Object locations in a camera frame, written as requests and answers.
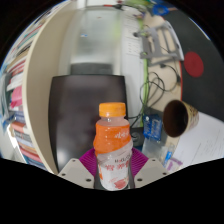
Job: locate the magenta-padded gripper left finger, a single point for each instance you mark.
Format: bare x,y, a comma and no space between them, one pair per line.
76,172

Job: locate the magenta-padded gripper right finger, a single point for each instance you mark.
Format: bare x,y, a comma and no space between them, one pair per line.
149,170

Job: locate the orange-capped drink bottle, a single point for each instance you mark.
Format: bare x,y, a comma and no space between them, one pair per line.
112,143

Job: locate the blue electronic module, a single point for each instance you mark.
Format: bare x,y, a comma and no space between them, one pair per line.
152,126

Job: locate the brown paper cup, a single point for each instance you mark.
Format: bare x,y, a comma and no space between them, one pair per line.
180,118

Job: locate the white paper sheet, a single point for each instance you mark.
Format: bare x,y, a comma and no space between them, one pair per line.
203,141

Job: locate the bookshelf with books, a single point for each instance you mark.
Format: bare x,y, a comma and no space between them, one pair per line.
18,96

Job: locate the flat round red coaster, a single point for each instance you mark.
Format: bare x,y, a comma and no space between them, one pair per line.
193,64

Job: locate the grey metal laptop stand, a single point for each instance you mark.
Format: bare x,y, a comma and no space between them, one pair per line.
159,42

